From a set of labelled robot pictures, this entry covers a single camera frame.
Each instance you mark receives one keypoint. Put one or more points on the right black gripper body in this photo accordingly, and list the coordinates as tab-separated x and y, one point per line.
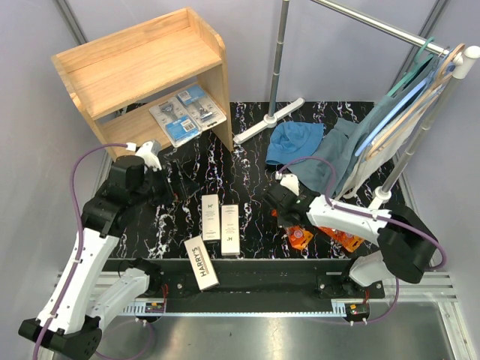
282	220

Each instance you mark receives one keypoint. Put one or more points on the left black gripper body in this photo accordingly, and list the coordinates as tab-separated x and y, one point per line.
158	186

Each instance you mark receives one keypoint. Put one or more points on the blue Gillette razor pack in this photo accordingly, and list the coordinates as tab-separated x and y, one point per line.
175	121

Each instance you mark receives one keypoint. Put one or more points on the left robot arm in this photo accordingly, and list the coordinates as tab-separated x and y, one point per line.
71	323

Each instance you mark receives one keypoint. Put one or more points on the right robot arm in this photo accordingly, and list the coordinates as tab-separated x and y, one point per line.
405	244

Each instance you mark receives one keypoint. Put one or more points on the wooden two-tier shelf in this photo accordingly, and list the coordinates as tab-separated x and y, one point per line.
114	80

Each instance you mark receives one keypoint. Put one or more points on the white H box left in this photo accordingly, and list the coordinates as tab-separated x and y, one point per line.
211	225

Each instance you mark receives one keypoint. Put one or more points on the white h box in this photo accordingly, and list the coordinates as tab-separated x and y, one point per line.
211	225
230	239

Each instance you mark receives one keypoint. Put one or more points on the white H box right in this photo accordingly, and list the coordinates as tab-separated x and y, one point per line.
230	239

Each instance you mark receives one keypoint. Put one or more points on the blue bucket hat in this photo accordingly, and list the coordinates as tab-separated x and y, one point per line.
291	140

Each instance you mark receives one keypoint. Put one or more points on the blue razor blister pack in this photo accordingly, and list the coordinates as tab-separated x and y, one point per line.
201	107

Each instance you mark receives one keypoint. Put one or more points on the grey-blue garment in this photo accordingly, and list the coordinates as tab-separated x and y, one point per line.
334	169

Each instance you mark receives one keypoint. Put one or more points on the white Harry's box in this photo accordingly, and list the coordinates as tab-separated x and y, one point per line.
201	263

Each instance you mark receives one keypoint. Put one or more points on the wooden hanger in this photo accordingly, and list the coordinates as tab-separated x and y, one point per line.
433	89

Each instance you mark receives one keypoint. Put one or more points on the teal hanger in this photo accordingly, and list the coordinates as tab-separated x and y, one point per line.
417	66

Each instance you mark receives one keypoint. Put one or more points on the blue hanger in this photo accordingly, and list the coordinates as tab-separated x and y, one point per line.
398	109

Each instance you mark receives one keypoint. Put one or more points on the metal clothes rack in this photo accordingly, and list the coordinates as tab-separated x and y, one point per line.
328	56

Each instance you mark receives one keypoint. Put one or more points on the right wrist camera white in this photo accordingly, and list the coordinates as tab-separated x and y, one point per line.
289	181

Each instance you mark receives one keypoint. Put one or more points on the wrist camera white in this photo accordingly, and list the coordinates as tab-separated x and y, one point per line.
289	181
148	151

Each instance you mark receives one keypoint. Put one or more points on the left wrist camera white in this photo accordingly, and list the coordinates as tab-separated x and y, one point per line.
148	151

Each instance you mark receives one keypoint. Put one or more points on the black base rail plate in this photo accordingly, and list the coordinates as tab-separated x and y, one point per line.
256	287

